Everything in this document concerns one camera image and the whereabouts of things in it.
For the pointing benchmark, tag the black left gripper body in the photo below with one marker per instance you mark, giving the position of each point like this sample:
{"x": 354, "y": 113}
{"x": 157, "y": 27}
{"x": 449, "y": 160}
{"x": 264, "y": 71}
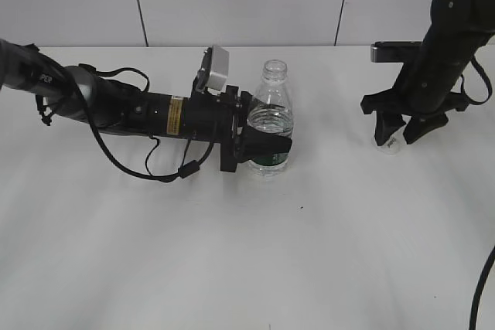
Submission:
{"x": 218, "y": 119}

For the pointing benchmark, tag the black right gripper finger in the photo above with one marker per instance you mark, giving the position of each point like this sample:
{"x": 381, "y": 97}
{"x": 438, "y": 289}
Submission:
{"x": 418, "y": 127}
{"x": 387, "y": 124}

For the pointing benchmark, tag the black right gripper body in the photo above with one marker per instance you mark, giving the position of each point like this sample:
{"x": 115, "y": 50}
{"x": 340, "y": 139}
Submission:
{"x": 424, "y": 85}

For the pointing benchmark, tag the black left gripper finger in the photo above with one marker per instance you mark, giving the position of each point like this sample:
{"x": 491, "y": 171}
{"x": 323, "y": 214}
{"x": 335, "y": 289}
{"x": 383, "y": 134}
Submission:
{"x": 259, "y": 146}

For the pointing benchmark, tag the white green bottle cap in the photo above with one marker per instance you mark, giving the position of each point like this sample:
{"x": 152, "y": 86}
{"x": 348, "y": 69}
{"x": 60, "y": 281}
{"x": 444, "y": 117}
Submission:
{"x": 393, "y": 145}

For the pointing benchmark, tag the clear green-label water bottle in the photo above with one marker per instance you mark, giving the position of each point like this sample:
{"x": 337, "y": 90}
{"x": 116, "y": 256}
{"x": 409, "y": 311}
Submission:
{"x": 271, "y": 112}

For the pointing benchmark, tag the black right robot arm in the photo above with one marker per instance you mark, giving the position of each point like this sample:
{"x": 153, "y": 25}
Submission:
{"x": 460, "y": 21}

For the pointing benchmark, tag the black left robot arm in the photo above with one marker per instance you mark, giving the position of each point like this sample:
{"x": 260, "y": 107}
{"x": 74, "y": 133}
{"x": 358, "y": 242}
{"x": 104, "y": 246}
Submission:
{"x": 85, "y": 94}

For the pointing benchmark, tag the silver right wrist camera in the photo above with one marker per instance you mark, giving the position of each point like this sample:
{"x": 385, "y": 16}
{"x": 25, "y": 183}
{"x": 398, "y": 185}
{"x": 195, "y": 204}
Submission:
{"x": 393, "y": 51}

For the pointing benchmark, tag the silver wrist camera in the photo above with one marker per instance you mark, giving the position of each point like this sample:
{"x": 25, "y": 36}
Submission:
{"x": 214, "y": 69}
{"x": 393, "y": 51}

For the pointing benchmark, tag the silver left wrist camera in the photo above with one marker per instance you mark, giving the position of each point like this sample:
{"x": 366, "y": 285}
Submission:
{"x": 214, "y": 69}

